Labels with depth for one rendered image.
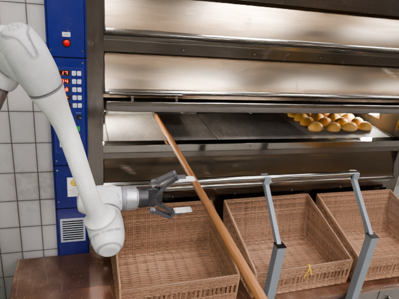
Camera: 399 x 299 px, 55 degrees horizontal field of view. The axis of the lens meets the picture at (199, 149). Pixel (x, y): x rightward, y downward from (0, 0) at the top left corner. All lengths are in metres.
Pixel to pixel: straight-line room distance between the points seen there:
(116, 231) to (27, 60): 0.56
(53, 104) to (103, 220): 0.38
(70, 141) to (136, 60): 0.72
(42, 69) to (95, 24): 0.70
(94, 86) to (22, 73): 0.74
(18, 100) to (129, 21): 0.59
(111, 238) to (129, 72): 0.84
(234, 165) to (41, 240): 1.08
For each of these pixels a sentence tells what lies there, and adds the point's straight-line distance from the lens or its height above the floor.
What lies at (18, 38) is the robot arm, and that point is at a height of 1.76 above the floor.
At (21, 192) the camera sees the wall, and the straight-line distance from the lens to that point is 2.02.
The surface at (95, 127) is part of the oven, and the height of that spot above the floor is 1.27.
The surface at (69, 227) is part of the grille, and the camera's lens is 2.08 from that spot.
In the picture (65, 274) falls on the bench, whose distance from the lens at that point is 2.06.
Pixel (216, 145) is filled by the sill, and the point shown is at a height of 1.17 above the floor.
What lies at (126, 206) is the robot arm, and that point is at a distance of 1.40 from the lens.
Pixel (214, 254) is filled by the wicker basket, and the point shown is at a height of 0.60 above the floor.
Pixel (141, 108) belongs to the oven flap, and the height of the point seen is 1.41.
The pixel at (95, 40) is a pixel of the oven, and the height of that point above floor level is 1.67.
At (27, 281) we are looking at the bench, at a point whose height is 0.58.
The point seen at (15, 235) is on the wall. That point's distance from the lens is 2.16.
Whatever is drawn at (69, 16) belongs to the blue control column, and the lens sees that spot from 1.73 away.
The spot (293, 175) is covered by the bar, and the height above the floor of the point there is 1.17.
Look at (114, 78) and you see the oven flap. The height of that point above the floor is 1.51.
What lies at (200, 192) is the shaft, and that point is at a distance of 1.48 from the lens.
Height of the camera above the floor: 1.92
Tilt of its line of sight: 23 degrees down
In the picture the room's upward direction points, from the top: 6 degrees clockwise
